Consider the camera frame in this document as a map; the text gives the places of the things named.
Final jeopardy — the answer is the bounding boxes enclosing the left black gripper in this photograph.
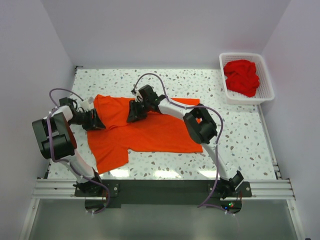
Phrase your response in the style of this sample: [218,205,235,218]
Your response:
[68,108,106,131]

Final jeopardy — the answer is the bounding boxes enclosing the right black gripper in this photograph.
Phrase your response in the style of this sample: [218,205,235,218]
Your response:
[126,100,151,124]

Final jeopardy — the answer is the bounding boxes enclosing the orange t shirt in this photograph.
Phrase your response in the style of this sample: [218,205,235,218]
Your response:
[87,94,203,174]

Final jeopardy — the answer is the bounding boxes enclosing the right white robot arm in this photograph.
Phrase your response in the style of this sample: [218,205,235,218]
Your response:
[127,85,244,199]

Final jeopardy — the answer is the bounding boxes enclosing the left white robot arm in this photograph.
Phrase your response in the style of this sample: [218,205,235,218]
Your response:
[32,97,108,197]

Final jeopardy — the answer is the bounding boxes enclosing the red t shirt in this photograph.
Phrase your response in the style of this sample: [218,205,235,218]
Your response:
[223,59,260,98]

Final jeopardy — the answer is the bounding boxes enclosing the white plastic basket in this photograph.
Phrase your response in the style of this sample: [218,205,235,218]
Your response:
[219,52,275,105]

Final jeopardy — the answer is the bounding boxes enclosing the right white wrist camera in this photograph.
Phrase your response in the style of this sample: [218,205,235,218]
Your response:
[135,91,144,102]

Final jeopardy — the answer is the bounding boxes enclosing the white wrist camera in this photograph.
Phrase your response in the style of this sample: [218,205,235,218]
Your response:
[80,97,94,112]
[135,91,144,102]

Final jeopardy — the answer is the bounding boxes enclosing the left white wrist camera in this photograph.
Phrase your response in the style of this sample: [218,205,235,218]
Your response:
[80,97,94,112]

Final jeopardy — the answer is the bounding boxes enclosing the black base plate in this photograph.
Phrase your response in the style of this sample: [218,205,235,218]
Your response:
[74,179,253,213]

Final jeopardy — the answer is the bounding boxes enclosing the aluminium frame rail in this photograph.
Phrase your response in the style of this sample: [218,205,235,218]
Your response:
[31,104,297,201]

